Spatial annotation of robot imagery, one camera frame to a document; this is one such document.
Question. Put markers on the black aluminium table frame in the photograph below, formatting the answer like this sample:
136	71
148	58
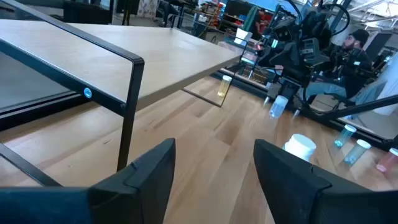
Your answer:
31	112

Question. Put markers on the wooden shelf black metal frame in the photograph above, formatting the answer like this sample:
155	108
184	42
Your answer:
124	46

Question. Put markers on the large white jar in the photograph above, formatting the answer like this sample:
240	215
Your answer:
300	146

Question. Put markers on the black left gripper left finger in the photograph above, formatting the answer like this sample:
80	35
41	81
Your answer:
140	193

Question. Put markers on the white laptop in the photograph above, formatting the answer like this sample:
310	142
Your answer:
242	35

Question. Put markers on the background storage shelf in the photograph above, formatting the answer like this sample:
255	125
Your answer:
214	12

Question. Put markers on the person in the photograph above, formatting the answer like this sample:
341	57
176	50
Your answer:
354	65

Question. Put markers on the clear lavender medicine bottle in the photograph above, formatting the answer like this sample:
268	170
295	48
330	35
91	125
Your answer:
277	107

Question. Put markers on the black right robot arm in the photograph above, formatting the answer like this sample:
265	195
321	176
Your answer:
308	46

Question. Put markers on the yellow medicine bottle white cap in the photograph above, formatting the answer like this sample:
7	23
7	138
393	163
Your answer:
224	87

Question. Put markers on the black cabinet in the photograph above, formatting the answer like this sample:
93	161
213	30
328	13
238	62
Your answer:
87	12

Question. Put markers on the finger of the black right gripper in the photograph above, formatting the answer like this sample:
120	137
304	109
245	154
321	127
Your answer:
296	114
266	101

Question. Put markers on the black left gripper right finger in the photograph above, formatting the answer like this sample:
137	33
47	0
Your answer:
286	186

